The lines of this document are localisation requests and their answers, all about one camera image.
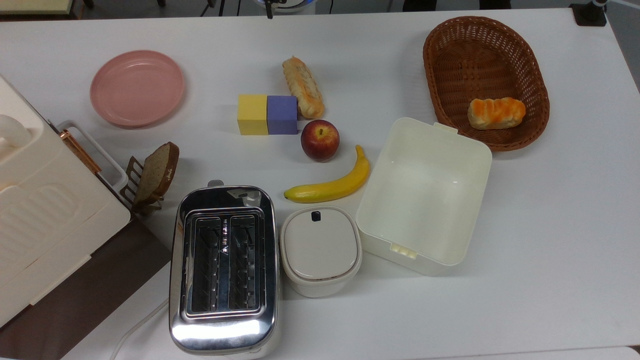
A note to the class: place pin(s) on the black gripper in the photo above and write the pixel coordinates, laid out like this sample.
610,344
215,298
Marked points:
276,2

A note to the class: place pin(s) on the red apple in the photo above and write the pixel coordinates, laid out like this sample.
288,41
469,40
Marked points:
320,140

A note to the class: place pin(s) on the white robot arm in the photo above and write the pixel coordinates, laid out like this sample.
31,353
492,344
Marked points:
300,4

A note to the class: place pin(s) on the open white plastic container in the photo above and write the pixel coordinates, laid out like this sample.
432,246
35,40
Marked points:
425,200

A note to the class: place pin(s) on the long baguette bread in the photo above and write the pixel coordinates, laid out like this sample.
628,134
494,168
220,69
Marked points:
303,86

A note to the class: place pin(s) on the purple foam block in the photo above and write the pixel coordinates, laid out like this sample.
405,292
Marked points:
282,115

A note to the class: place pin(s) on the yellow foam block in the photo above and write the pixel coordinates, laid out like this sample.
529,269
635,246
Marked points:
252,115

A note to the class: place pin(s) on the pink plate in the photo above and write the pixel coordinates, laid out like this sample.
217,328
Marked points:
137,88

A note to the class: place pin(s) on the yellow banana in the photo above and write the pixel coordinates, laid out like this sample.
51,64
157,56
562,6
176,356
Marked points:
330,189

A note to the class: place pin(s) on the brown bread slice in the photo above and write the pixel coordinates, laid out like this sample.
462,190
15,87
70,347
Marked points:
159,172

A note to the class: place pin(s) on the brown wicker basket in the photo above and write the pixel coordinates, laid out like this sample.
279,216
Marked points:
465,55

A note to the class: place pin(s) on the white lidded jar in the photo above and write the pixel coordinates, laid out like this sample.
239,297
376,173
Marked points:
320,250

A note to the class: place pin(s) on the orange glazed bread roll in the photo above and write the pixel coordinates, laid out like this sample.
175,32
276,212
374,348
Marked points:
496,113

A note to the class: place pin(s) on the silver two-slot toaster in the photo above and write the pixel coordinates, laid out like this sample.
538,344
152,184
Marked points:
225,270

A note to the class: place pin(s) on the cream toy oven appliance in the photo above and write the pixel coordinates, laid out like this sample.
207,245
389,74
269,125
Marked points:
45,215

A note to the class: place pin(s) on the black clamp mount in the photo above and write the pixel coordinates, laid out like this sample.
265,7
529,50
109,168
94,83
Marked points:
590,12

